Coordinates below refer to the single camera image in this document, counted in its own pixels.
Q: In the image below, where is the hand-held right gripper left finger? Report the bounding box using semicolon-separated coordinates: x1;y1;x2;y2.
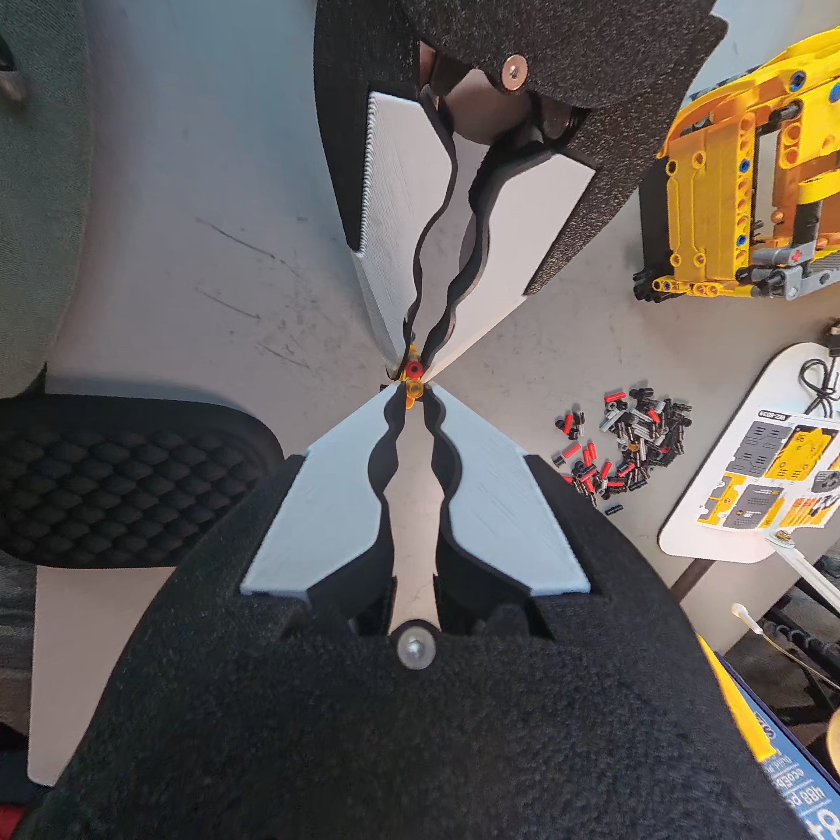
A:
240;382;410;622

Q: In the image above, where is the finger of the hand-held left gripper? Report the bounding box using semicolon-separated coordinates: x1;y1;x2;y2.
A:
419;151;598;385
353;91;458;378

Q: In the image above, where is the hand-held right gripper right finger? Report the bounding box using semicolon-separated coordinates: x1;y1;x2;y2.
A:
422;382;591;622

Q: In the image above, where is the pile of small lego pins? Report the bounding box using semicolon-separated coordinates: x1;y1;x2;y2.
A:
553;386;694;517

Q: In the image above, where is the yellow lego vehicle model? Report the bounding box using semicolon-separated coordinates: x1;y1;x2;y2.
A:
632;26;840;303

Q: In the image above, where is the black padded armrest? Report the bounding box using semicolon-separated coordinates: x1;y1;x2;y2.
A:
0;392;284;571

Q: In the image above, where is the white rounded board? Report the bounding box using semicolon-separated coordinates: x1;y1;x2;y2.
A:
658;341;840;565

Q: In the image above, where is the white flat bar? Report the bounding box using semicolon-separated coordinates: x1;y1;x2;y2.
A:
764;528;840;597

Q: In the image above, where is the blue kit box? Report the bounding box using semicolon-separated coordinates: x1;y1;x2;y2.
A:
696;633;840;840

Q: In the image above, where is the black cable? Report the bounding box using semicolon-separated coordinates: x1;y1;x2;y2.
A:
799;318;840;421

